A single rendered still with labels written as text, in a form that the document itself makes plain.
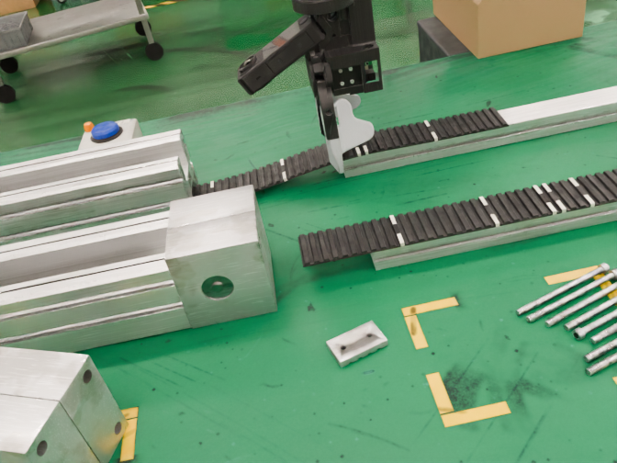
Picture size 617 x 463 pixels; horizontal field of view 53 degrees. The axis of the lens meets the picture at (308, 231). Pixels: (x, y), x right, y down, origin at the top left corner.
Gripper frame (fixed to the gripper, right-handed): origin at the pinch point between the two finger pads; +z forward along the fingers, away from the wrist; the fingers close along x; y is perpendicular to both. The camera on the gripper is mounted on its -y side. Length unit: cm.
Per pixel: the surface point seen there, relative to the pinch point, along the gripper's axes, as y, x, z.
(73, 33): -107, 272, 55
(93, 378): -24.4, -35.0, -4.1
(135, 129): -26.6, 13.6, -2.1
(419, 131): 12.0, 0.4, 0.2
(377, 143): 6.2, -1.1, -0.1
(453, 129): 16.2, -1.0, 0.2
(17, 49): -136, 265, 55
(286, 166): -6.1, 0.7, 1.4
